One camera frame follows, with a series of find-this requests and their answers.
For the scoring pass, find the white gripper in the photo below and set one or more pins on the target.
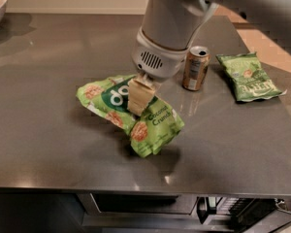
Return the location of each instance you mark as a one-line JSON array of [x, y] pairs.
[[158, 61]]

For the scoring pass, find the green rice chip bag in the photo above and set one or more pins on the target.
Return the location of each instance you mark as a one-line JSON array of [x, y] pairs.
[[149, 133]]

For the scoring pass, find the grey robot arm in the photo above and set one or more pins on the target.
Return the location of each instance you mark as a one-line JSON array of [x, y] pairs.
[[170, 26]]

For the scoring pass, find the small green snack bag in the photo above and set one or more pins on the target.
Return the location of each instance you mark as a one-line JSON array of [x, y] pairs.
[[249, 80]]

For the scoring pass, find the brown soda can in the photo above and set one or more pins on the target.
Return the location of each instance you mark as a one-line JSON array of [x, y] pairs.
[[196, 66]]

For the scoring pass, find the microwave under counter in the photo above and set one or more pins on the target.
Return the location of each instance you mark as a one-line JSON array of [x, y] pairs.
[[185, 213]]

